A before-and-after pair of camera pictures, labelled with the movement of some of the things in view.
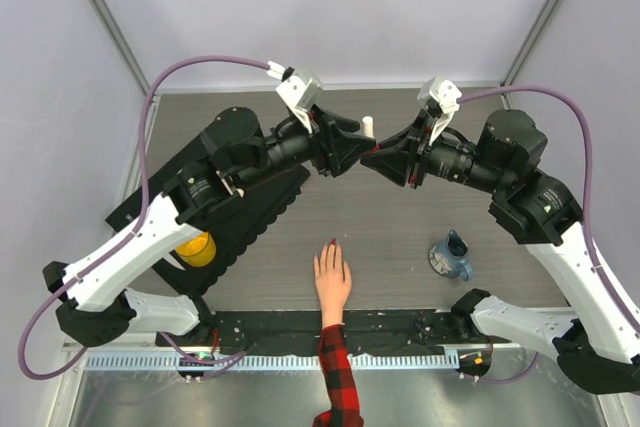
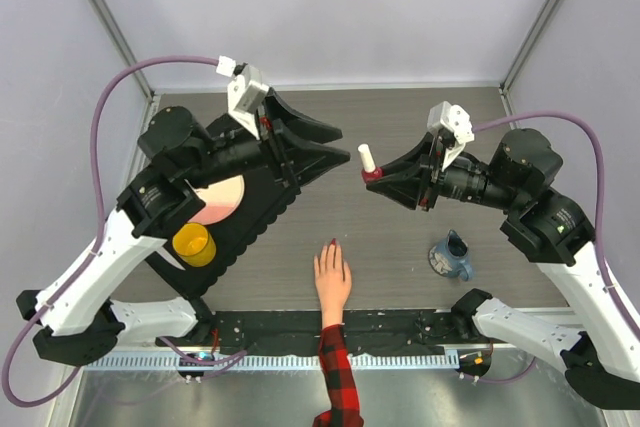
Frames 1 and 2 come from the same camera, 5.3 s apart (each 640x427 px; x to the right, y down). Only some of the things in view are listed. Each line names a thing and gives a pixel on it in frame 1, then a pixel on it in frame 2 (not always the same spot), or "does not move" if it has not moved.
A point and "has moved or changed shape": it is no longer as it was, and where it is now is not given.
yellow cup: [198, 251] does not move
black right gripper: [399, 166] to [404, 185]
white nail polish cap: [368, 121] has moved or changed shape
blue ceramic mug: [449, 257] does not move
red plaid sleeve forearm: [341, 380] does not move
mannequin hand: [333, 280] does not move
